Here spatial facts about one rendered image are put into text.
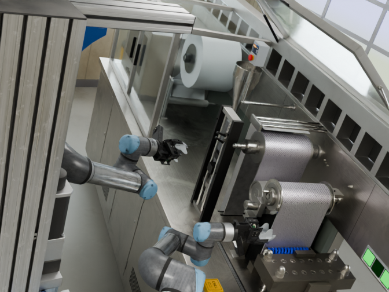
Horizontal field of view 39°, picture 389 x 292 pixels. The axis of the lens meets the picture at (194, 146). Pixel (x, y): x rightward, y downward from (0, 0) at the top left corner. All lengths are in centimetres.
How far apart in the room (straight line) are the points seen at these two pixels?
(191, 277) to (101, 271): 177
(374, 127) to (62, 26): 150
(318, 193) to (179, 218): 66
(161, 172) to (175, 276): 113
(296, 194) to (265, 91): 93
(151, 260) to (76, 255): 180
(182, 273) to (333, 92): 116
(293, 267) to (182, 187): 78
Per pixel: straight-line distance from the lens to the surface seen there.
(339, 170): 245
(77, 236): 374
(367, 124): 234
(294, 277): 227
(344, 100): 247
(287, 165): 245
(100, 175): 186
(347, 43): 186
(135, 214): 309
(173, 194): 271
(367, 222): 231
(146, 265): 183
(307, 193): 229
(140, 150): 210
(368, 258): 231
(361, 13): 508
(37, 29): 111
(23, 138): 121
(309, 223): 237
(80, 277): 346
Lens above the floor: 236
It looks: 27 degrees down
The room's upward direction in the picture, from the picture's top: 17 degrees clockwise
